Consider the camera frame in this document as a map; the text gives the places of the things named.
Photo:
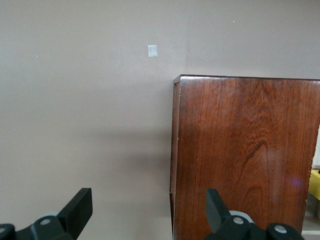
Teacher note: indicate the yellow block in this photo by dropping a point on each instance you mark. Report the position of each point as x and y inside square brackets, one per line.
[315, 185]

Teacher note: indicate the dark red wooden cabinet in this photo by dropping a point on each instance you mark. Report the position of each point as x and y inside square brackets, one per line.
[237, 150]

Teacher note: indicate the small grey tape patch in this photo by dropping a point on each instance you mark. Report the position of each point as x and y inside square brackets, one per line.
[152, 51]

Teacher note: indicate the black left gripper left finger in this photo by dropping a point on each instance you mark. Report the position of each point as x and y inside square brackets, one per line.
[75, 217]

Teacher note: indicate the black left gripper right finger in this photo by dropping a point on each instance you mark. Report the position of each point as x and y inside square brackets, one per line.
[215, 215]

